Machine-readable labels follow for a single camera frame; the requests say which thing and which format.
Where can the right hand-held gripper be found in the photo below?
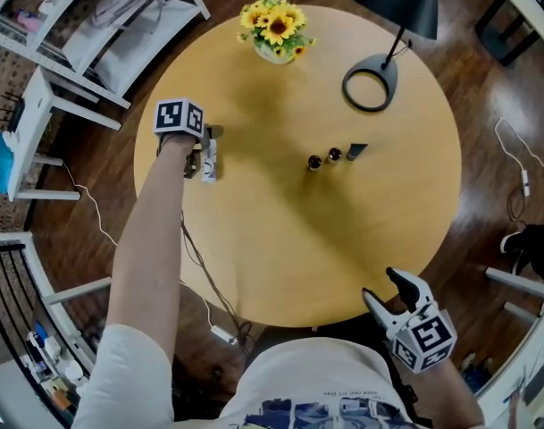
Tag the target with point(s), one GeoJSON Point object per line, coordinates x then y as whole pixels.
{"type": "Point", "coordinates": [425, 335]}

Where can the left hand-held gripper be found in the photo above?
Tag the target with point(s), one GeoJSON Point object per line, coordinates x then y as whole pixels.
{"type": "Point", "coordinates": [178, 116]}

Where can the white tube bottle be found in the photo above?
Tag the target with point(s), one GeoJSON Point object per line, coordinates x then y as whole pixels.
{"type": "Point", "coordinates": [210, 165]}

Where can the brown dropper bottle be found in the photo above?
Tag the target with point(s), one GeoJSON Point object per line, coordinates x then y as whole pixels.
{"type": "Point", "coordinates": [314, 162]}
{"type": "Point", "coordinates": [335, 154]}

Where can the dark teal tube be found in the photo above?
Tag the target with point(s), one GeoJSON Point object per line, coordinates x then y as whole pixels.
{"type": "Point", "coordinates": [357, 151]}

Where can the person's right forearm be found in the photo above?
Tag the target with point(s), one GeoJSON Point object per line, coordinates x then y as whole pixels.
{"type": "Point", "coordinates": [454, 391]}

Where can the person's left forearm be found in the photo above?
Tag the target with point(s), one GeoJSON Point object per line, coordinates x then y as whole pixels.
{"type": "Point", "coordinates": [142, 239]}

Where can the person's dark trousers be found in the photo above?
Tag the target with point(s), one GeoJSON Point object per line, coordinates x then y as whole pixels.
{"type": "Point", "coordinates": [325, 331]}

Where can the person's white printed T-shirt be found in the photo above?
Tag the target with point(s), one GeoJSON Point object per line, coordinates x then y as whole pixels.
{"type": "Point", "coordinates": [316, 369]}

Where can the white metal shelf rack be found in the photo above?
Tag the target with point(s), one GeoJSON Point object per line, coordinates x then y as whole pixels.
{"type": "Point", "coordinates": [133, 56]}

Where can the sunflowers in white pot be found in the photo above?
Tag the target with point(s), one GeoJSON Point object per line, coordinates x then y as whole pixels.
{"type": "Point", "coordinates": [276, 27]}

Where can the white side table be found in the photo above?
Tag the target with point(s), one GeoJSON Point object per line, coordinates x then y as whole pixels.
{"type": "Point", "coordinates": [35, 119]}

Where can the black router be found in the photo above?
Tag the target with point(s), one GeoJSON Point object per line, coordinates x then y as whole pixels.
{"type": "Point", "coordinates": [14, 114]}

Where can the blue tissue box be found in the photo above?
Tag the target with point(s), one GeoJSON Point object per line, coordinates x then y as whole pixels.
{"type": "Point", "coordinates": [1, 163]}

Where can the pink spray bottle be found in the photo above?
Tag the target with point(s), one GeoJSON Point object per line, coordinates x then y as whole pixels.
{"type": "Point", "coordinates": [28, 20]}

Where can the white metal frame desk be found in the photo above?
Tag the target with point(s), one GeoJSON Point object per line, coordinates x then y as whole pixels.
{"type": "Point", "coordinates": [77, 291]}

